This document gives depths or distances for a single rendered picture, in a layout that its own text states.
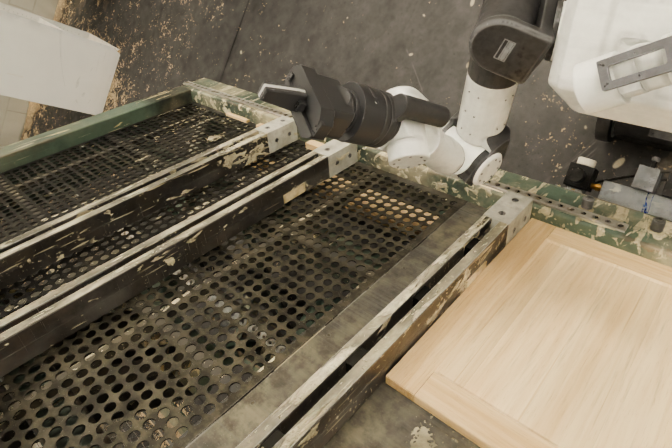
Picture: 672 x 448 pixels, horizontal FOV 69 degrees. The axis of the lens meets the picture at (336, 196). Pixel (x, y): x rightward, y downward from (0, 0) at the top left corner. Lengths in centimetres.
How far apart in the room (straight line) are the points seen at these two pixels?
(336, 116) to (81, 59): 388
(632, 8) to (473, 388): 59
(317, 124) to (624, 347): 65
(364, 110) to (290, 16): 244
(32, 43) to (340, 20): 239
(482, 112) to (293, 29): 223
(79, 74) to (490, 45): 393
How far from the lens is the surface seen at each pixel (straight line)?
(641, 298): 110
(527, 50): 83
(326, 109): 65
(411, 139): 77
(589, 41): 80
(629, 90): 68
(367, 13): 276
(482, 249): 103
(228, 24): 352
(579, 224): 120
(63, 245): 130
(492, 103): 92
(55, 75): 443
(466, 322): 95
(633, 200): 136
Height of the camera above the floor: 209
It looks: 53 degrees down
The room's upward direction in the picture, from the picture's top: 82 degrees counter-clockwise
